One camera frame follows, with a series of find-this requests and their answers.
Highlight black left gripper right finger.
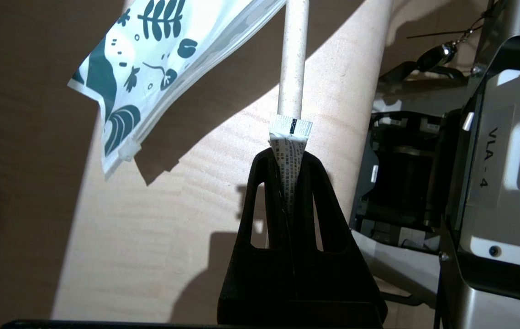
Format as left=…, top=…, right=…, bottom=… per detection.
left=294, top=153, right=388, bottom=313

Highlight blue patterned zip pouch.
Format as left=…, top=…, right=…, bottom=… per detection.
left=68, top=0, right=288, bottom=181

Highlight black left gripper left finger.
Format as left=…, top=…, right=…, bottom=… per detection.
left=218, top=149, right=295, bottom=325

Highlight silver robot base chassis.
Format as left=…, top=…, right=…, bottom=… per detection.
left=351, top=0, right=520, bottom=329

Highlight small white toothpaste tube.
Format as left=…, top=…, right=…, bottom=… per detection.
left=269, top=114, right=314, bottom=220

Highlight black chassis part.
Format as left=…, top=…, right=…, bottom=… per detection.
left=351, top=110, right=452, bottom=231

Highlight white toothbrush black bristles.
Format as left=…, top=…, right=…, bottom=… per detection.
left=277, top=0, right=310, bottom=119

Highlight black key fob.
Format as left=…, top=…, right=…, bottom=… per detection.
left=417, top=42, right=459, bottom=71

